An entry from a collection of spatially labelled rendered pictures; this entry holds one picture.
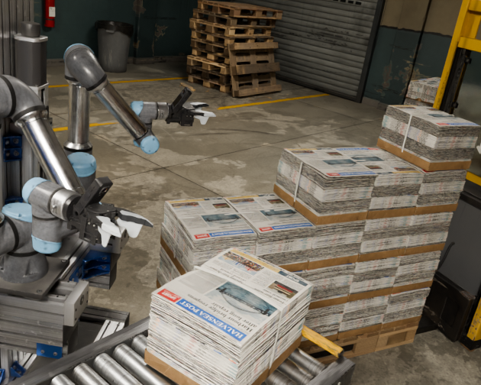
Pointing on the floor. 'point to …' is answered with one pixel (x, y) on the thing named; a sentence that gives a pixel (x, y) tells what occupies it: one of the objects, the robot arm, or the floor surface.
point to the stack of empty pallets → (214, 50)
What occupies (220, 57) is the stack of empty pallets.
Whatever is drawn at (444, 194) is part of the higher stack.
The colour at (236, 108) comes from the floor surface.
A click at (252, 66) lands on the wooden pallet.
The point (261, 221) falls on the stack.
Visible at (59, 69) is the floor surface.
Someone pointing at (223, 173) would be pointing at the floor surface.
